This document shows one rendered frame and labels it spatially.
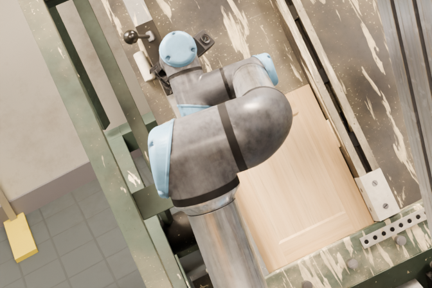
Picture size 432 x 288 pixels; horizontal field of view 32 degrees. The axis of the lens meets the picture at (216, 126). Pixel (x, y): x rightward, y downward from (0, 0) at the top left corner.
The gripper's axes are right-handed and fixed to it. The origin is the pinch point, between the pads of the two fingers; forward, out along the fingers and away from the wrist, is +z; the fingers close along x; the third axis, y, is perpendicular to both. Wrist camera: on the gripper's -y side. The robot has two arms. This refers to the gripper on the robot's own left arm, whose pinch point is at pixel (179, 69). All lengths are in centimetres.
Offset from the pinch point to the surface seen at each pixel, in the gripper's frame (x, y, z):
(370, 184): 55, -15, 4
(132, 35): -13.8, 3.1, -3.9
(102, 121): -18, 20, 114
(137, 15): -18.8, -3.2, 7.9
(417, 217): 70, -18, 6
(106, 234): 13, 56, 209
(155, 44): -9.8, -1.2, 6.9
